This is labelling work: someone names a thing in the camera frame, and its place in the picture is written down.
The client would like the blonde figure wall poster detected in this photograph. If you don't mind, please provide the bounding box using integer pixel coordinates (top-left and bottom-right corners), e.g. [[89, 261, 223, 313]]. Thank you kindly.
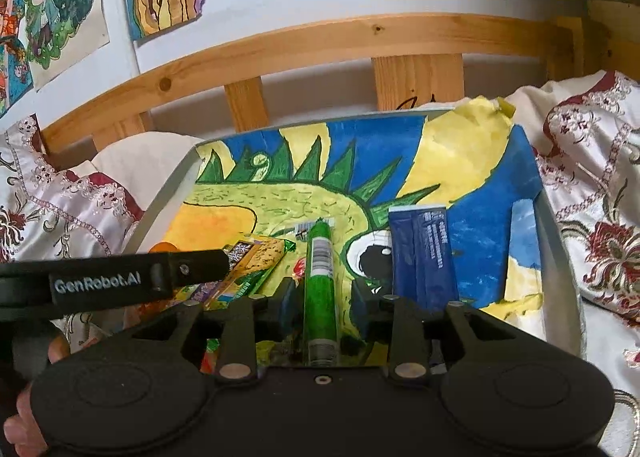
[[19, 0, 112, 89]]

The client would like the green stick snack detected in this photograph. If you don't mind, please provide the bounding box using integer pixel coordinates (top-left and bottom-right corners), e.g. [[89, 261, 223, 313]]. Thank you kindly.
[[303, 218, 342, 368]]

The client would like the grey shallow tray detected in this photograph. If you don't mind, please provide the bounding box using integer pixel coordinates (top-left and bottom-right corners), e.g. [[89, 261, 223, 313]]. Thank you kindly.
[[125, 108, 587, 369]]

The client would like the yellow green snack packet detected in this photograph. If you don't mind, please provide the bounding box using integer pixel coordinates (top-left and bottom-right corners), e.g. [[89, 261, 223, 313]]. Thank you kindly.
[[197, 233, 299, 312]]

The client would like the white wall pipe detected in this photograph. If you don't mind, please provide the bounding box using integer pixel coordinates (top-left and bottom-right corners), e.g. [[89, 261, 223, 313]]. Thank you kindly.
[[99, 0, 142, 74]]

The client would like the floral satin blanket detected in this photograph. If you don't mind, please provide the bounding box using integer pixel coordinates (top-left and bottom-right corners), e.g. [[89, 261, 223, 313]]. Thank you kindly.
[[0, 68, 640, 457]]

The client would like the wooden bed headboard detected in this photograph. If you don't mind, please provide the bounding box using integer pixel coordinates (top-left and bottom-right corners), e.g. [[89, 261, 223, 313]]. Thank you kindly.
[[39, 0, 640, 154]]

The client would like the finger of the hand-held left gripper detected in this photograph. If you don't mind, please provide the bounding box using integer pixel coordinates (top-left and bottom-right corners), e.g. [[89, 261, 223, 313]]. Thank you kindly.
[[167, 248, 231, 288]]

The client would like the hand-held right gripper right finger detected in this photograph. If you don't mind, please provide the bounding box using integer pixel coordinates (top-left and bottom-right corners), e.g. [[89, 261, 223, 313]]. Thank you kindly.
[[350, 278, 511, 381]]

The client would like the blue white-tipped sachet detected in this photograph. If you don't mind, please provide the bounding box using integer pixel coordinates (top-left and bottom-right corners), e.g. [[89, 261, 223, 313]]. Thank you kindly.
[[388, 204, 459, 312]]

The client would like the cream pillow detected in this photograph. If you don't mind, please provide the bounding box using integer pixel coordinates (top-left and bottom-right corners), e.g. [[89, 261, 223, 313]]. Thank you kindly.
[[75, 134, 207, 218]]

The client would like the orange-haired figure wall poster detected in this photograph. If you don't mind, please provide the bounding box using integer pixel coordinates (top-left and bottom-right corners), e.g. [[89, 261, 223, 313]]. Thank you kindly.
[[0, 0, 37, 115]]

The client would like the dinosaur drawing paper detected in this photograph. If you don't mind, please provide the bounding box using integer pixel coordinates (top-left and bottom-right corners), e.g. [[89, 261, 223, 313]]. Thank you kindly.
[[162, 96, 547, 368]]

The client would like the person's left hand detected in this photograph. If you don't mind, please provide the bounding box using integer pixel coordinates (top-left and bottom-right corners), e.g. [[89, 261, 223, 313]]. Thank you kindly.
[[2, 333, 72, 457]]

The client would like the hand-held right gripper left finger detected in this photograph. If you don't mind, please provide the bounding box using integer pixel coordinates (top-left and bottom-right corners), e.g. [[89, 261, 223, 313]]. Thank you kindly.
[[120, 277, 301, 384]]

